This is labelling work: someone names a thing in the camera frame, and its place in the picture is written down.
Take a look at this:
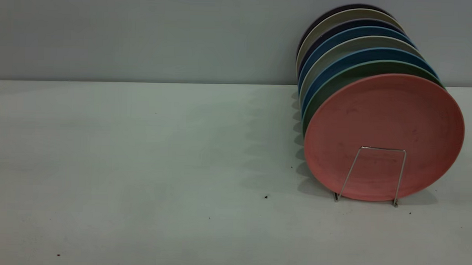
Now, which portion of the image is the pink round plate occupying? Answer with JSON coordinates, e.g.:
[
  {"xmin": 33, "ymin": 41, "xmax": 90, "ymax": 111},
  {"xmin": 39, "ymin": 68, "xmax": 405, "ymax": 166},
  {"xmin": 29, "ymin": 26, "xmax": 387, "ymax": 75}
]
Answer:
[{"xmin": 301, "ymin": 70, "xmax": 467, "ymax": 205}]

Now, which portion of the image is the green round plate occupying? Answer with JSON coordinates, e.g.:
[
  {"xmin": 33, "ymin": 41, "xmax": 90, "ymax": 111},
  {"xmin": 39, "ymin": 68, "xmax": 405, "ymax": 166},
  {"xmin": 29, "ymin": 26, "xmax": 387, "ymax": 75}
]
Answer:
[{"xmin": 301, "ymin": 57, "xmax": 446, "ymax": 141}]

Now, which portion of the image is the blue round plate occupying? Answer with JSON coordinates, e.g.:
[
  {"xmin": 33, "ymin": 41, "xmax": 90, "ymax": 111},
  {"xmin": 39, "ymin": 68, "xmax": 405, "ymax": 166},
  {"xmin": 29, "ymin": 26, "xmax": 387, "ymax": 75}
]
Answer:
[
  {"xmin": 298, "ymin": 24, "xmax": 419, "ymax": 97},
  {"xmin": 301, "ymin": 45, "xmax": 440, "ymax": 121}
]

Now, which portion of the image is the beige round plate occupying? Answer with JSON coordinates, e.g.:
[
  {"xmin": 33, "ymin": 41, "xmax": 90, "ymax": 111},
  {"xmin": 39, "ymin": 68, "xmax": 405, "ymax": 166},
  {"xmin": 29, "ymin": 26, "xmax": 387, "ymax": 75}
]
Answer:
[
  {"xmin": 299, "ymin": 33, "xmax": 425, "ymax": 109},
  {"xmin": 295, "ymin": 5, "xmax": 406, "ymax": 76}
]

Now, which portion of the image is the dark purple round plate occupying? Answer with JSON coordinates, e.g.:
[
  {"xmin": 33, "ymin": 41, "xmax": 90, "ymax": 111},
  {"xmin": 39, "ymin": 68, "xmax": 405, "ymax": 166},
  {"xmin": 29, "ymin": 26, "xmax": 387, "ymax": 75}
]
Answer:
[
  {"xmin": 298, "ymin": 16, "xmax": 408, "ymax": 82},
  {"xmin": 297, "ymin": 1, "xmax": 394, "ymax": 56}
]

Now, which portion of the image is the metal wire plate rack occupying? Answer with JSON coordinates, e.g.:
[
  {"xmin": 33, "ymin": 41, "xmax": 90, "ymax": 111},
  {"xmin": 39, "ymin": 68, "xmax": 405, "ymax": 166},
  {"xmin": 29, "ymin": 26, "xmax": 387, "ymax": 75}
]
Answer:
[{"xmin": 333, "ymin": 145, "xmax": 408, "ymax": 209}]

